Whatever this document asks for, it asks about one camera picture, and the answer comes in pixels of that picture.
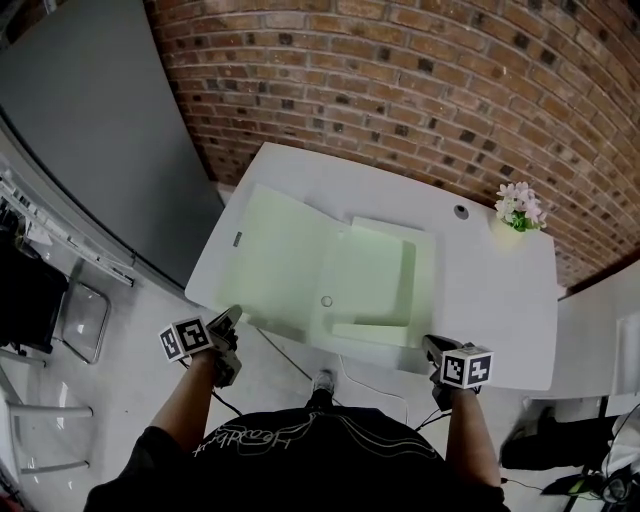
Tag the person's black trouser leg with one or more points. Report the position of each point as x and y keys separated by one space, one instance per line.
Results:
x=325 y=400

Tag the white metal rack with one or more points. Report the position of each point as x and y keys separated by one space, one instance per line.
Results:
x=100 y=260

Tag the large grey cabinet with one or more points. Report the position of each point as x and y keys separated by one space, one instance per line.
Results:
x=100 y=125

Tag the person's black printed shirt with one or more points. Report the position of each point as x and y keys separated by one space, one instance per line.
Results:
x=310 y=475

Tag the person's left forearm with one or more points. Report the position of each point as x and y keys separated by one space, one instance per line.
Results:
x=185 y=405

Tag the black equipment case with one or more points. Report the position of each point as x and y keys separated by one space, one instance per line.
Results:
x=25 y=300

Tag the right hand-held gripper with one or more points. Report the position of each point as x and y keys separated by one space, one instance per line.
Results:
x=467 y=370

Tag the light green plastic file box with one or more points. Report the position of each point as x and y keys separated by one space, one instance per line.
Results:
x=280 y=265

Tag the white tube frame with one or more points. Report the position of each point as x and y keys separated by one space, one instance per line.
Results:
x=50 y=411

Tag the white pot with pink flowers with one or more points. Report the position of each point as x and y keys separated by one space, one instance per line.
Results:
x=520 y=205

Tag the black bag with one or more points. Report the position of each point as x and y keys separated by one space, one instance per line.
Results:
x=550 y=442

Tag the person's right forearm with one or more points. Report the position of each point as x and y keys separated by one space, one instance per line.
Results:
x=470 y=440

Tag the clear plastic chair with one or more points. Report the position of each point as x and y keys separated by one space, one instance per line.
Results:
x=82 y=320

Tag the person's grey shoe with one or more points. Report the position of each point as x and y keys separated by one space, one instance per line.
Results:
x=325 y=381

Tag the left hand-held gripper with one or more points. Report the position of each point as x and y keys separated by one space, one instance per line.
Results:
x=185 y=340

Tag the white desk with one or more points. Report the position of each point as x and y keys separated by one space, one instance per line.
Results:
x=480 y=300

